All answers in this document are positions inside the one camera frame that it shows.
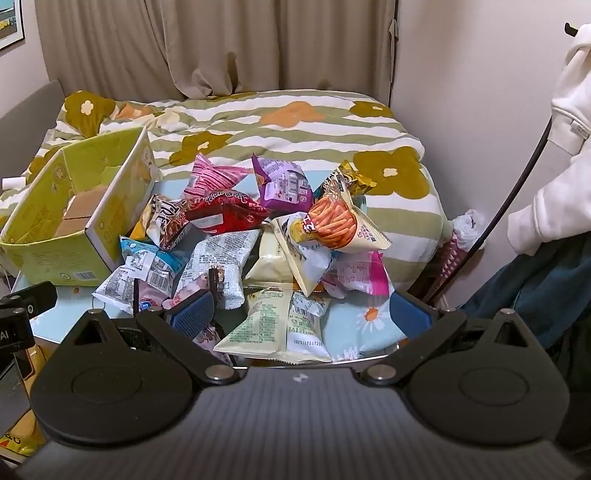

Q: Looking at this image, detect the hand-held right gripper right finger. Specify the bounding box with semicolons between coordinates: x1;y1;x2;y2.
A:
358;290;537;387

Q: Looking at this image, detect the red snack packet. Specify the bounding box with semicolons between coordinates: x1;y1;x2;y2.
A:
182;190;269;237

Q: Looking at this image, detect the pink striped snack packet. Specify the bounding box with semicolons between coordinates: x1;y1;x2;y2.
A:
184;154;254;200

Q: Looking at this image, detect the pile of snack packets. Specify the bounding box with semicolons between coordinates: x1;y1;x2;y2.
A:
9;168;411;366

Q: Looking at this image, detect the pale pink snack packet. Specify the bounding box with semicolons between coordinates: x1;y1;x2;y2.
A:
137;271;218;357

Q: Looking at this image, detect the dark blue garment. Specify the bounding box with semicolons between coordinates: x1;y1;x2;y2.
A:
459;233;591;352

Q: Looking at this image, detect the black cable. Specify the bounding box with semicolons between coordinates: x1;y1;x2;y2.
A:
406;115;556;305

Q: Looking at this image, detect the white barcode snack packet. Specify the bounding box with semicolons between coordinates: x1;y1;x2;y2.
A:
91;267;177;315

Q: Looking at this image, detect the yellow black snack packet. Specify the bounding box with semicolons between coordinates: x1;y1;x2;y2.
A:
315;161;378;197

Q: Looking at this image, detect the purple snack packet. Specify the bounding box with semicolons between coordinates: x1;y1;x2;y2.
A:
250;155;315;214

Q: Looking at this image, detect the green white snack packet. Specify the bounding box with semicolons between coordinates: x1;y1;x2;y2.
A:
213;287;334;364

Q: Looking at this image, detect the framed wall picture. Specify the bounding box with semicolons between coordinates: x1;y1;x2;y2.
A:
0;0;27;52

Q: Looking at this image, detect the orange sticks snack packet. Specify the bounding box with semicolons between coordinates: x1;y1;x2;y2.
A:
290;182;392;253

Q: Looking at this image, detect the white plastic bag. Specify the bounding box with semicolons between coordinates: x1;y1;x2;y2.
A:
451;209;488;252

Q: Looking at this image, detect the blue white snack packet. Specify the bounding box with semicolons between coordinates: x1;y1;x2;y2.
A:
119;234;191;283

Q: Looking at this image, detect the grey headboard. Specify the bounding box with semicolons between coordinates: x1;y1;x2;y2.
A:
0;79;66;178

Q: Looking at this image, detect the beige curtain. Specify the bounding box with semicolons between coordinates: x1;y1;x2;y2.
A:
34;0;402;101

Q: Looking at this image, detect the yellow bag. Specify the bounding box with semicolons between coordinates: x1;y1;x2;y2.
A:
0;344;52;468

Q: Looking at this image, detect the white lettered snack packet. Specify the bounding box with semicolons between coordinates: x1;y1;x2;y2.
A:
271;213;334;297

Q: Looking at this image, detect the pale yellow snack packet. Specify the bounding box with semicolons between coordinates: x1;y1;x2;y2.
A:
243;229;297;288

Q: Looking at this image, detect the floral striped blanket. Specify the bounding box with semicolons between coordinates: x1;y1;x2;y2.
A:
0;89;452;283

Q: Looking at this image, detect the green cardboard box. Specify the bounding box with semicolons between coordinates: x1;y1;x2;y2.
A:
0;126;158;288

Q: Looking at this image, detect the white grey print snack packet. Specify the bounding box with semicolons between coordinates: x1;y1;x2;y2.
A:
178;227;262;311

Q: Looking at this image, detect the brown white snack packet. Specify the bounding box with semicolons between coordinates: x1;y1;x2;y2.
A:
131;194;191;251

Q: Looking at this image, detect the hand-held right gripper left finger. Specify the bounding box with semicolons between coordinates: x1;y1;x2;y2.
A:
58;268;242;385

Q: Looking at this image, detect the pink white snack packet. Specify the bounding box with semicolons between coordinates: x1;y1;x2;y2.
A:
321;250;392;297

